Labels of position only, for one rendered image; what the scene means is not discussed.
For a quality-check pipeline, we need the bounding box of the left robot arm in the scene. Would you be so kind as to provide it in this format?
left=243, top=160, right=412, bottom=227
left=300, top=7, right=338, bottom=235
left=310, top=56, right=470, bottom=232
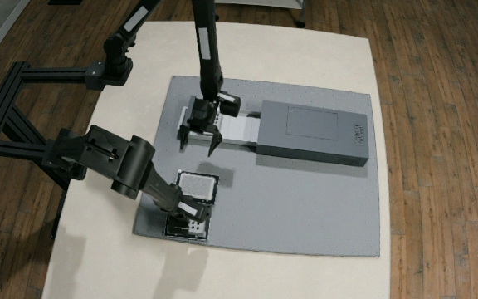
left=101, top=0, right=241, bottom=125

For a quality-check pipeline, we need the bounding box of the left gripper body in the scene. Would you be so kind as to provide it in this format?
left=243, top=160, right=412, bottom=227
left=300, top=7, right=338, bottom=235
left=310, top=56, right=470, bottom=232
left=185, top=119, right=222, bottom=137

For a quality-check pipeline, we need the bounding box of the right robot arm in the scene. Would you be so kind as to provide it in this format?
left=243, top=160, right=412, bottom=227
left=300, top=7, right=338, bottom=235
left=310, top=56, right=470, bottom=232
left=47, top=125, right=212, bottom=223

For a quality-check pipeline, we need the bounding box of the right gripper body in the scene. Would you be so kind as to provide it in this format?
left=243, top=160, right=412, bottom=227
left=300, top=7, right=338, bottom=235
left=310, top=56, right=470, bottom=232
left=168, top=194, right=193, bottom=234

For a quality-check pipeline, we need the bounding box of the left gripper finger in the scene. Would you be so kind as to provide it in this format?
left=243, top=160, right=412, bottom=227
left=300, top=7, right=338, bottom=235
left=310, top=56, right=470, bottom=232
left=208, top=133, right=222, bottom=157
left=179, top=125, right=189, bottom=150

